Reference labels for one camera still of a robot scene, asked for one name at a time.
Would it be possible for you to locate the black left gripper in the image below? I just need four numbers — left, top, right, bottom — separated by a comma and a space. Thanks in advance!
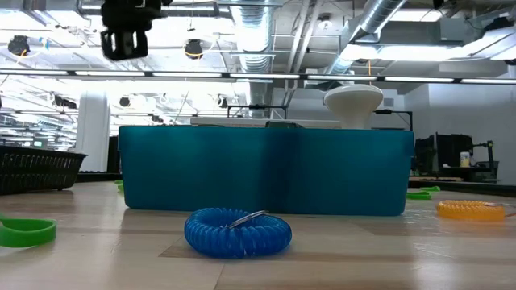
99, 0, 163, 62

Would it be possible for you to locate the teal plastic tray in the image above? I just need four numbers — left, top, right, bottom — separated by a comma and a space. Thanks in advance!
117, 124, 416, 218

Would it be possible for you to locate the blue coil key bracelet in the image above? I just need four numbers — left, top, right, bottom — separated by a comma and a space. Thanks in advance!
183, 207, 293, 260

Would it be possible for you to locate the orange-yellow coil key bracelet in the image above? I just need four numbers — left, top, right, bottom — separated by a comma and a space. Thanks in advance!
435, 199, 510, 222

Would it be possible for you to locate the background desk with monitors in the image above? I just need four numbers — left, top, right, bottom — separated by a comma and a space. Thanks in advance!
414, 132, 501, 184

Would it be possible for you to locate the black ceiling spotlight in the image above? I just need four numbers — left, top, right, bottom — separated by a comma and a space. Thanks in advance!
6, 35, 31, 57
184, 38, 205, 61

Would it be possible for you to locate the white round building column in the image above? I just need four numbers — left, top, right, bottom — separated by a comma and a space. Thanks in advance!
75, 90, 111, 173

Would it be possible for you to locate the long linear light strip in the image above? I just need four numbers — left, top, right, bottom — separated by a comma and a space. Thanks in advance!
0, 68, 516, 85

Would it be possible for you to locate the black metal background stand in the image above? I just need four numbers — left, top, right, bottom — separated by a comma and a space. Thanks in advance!
373, 108, 414, 132
226, 103, 289, 120

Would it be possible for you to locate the black plastic basket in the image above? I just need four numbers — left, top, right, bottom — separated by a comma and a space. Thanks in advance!
0, 144, 89, 197

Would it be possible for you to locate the straight silver air duct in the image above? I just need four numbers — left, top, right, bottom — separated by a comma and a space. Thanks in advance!
231, 0, 276, 118

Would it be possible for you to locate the slanted silver air duct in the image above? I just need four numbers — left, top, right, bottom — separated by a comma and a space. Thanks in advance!
322, 0, 408, 77

